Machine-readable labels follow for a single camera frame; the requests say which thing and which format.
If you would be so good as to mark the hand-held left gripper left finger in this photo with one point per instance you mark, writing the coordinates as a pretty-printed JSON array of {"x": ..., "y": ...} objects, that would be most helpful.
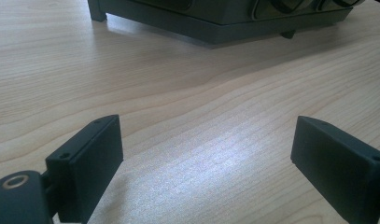
[{"x": 91, "y": 168}]

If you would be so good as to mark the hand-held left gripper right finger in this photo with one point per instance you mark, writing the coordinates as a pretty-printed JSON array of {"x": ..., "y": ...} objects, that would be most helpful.
[{"x": 340, "y": 168}]

